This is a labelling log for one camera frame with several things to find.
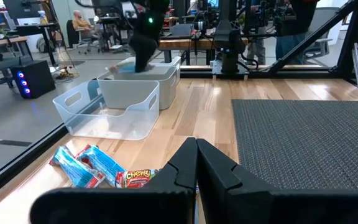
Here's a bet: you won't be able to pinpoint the grey office chair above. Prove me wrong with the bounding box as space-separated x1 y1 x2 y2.
303 6 340 65

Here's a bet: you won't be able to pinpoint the beige plastic bin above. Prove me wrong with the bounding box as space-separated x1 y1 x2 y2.
97 65 178 111

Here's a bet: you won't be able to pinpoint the black office chair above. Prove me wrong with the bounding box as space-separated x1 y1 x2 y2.
66 19 96 55

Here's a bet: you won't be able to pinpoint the black computer tower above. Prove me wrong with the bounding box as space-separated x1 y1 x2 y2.
10 60 57 100

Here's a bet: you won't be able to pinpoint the tangled floor cables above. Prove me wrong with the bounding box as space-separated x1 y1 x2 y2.
50 63 80 80

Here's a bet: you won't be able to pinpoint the yellow white bottle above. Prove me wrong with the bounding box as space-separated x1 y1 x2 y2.
37 10 48 25

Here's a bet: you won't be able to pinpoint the red green Chewy bar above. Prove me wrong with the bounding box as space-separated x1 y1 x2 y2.
114 169 161 189

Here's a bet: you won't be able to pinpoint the wooden workbench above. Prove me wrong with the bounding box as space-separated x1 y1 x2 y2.
158 37 250 65

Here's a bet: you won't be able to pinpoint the wooden side table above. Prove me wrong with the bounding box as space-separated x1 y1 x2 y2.
0 35 33 63

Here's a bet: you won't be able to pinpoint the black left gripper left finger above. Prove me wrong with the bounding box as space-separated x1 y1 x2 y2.
146 138 198 192

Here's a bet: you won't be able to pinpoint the black computer monitor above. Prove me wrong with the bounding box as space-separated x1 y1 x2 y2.
91 0 126 18

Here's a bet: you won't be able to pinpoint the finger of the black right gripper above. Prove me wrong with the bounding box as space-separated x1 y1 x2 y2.
134 51 143 73
141 51 152 73

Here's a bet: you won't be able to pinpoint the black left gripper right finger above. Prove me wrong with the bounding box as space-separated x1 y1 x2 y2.
197 138 273 193

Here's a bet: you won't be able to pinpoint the person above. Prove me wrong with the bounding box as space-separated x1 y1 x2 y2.
272 0 318 65
72 9 106 52
246 0 267 66

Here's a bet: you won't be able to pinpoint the white plastic bin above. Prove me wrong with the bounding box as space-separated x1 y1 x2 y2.
124 56 182 85

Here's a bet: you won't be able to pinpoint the dark grey woven placemat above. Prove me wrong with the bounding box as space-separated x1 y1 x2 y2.
231 99 358 191

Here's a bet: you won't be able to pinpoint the black standing desk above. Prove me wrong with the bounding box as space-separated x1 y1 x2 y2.
15 23 60 67

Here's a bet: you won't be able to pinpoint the clear plastic bin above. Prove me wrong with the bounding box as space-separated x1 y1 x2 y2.
52 79 160 141

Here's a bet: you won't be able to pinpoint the blue granola bar red ends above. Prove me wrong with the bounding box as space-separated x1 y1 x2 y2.
75 144 127 187

